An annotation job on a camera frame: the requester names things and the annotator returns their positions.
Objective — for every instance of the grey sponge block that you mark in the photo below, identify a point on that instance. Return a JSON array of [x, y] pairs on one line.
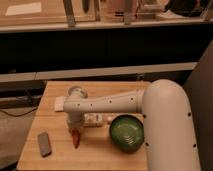
[[44, 144]]

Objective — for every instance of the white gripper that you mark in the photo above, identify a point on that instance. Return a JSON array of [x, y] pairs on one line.
[[75, 121]]

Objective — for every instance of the green bowl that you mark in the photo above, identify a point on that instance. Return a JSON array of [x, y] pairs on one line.
[[127, 133]]

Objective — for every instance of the red pepper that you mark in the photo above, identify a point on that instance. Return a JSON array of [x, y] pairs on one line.
[[75, 137]]

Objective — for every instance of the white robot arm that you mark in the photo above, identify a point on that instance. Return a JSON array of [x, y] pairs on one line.
[[168, 122]]

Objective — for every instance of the white packet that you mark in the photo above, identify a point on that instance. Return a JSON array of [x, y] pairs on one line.
[[93, 120]]

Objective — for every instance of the white cup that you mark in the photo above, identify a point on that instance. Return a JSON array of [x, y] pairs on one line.
[[77, 92]]

